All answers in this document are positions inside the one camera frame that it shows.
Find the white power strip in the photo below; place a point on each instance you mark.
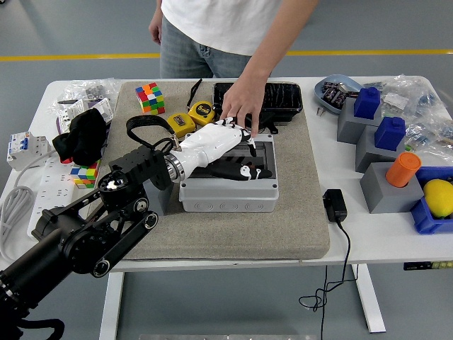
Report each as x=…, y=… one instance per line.
x=53, y=191

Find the black cloth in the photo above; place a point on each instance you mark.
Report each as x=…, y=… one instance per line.
x=85, y=138

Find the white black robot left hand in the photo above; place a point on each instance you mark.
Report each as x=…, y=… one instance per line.
x=209, y=145

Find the white purple electrical part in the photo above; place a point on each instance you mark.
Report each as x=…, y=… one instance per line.
x=102, y=108

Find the white table leg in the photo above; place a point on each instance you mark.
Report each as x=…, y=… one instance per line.
x=111, y=304
x=369, y=301

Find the grey-brown fabric mat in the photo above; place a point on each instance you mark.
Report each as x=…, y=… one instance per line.
x=212, y=233

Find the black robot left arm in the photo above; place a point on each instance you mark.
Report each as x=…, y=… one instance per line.
x=85, y=244

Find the grey block holder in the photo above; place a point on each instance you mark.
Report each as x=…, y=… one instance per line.
x=368, y=156
x=350, y=131
x=385, y=198
x=161, y=198

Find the blue plastic bin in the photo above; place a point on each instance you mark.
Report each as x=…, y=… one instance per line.
x=424, y=219

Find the clear bag of screws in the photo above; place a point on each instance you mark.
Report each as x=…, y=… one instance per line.
x=88, y=90

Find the person's left forearm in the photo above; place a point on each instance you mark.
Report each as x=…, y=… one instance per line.
x=283, y=39

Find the black glossy tray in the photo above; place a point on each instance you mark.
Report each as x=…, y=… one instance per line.
x=283, y=99

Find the person's left hand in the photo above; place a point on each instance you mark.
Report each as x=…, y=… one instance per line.
x=246, y=99

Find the black table control panel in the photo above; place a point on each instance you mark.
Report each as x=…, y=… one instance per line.
x=424, y=266

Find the person's right hand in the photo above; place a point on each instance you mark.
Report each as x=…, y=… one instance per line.
x=155, y=30

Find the yellow tape measure black face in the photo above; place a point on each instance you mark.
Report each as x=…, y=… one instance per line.
x=180, y=124

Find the grey plastic junction box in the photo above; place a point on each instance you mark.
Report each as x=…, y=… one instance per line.
x=230, y=202

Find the light blue dish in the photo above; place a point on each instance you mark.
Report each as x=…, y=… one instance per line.
x=320, y=95

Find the black power adapter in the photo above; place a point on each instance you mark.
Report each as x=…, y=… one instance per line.
x=335, y=207

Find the yellow lemon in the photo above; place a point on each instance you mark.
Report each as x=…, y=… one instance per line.
x=439, y=198

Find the dark purple small packet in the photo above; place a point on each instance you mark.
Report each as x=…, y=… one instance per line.
x=340, y=98
x=329, y=93

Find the smoky transparent box lid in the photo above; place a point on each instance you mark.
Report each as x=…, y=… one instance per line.
x=264, y=156

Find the blue plastic block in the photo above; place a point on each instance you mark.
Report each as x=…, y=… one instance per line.
x=389, y=134
x=366, y=104

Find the person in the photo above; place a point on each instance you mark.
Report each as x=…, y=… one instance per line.
x=212, y=25

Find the small colourful puzzle cube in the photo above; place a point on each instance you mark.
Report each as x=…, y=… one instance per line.
x=85, y=175

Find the orange cylinder battery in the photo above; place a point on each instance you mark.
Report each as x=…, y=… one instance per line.
x=403, y=170

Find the yellow tape measure round label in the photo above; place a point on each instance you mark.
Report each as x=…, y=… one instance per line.
x=201, y=111

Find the clear bag of small parts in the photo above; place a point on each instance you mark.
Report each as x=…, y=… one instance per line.
x=407, y=92
x=424, y=134

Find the person's right forearm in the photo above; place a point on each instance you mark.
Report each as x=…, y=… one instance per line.
x=157, y=8

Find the white circuit breaker blue switches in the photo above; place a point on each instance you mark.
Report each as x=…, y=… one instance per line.
x=24, y=148

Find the large colourful puzzle cube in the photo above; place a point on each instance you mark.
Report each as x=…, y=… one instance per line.
x=150, y=99

